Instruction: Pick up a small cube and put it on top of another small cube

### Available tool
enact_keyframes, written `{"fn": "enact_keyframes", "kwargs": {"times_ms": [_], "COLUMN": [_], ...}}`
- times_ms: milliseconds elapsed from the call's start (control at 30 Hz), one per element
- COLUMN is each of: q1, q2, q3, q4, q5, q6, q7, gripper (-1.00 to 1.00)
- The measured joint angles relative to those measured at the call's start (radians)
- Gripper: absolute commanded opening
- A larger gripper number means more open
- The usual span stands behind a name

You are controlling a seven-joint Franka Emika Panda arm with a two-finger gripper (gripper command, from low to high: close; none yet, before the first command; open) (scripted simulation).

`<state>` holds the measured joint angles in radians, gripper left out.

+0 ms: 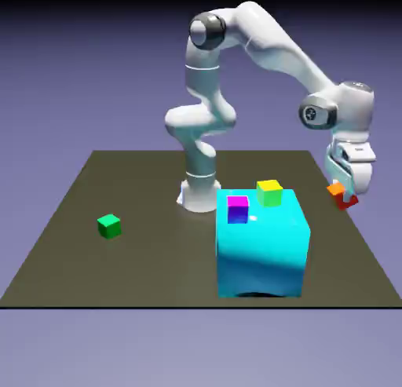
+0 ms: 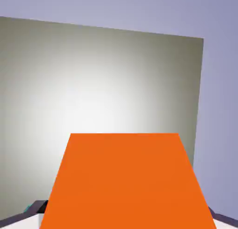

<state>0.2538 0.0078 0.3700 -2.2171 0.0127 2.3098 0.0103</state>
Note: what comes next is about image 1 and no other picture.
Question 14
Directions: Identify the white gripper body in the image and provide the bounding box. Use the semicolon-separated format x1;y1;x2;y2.
324;143;374;195

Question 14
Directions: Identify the small orange cube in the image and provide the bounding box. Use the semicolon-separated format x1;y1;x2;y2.
326;181;360;211

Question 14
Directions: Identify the small yellow cube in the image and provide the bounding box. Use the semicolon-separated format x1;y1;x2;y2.
256;179;283;208

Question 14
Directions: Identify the small magenta cube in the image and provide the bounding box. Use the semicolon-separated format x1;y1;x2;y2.
226;195;250;225

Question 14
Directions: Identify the small green cube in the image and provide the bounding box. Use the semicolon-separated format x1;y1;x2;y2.
97;214;122;239

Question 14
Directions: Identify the large cyan box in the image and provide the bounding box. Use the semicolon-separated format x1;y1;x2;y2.
215;188;312;299

